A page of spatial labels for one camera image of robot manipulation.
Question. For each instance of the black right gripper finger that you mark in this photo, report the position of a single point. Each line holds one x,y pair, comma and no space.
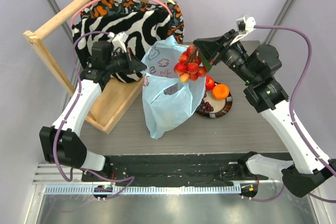
214,59
210,47

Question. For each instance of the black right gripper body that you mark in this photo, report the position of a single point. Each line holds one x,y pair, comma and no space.
220,49

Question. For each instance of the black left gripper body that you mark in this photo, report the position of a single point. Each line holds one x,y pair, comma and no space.
121,63

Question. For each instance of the red yellow cherry bunch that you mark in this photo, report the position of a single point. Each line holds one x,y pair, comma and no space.
189,66

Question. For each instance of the orange persimmon fruit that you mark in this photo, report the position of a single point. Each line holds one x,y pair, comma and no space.
220,92

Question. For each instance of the light blue cartoon plastic bag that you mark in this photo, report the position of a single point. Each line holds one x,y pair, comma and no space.
167,102

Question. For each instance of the dark purple grape bunch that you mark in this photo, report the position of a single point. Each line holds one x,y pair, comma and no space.
204,107

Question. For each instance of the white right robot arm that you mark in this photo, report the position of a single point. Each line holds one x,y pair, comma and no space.
310,166

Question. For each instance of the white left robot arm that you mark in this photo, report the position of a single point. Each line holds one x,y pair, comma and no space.
60,142

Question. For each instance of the red apple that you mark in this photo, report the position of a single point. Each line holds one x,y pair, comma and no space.
209,83

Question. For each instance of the zebra pattern fleece garment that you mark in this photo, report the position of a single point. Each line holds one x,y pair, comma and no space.
143,30

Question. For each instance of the black fruit plate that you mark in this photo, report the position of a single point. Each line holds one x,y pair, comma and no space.
221,107

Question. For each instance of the orange camouflage pattern garment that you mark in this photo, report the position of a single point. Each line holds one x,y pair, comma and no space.
176,24

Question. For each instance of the pink clothes hanger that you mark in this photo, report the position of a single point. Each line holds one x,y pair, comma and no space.
98,8

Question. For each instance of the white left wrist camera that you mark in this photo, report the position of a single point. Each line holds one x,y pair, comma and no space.
118,40

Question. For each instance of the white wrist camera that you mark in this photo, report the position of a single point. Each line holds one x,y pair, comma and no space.
245,26
118,40

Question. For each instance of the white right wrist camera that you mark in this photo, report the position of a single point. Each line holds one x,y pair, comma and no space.
245,26

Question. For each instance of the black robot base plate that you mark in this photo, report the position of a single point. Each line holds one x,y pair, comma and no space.
198,170

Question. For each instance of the white slotted cable duct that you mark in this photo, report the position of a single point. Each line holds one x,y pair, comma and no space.
109,190

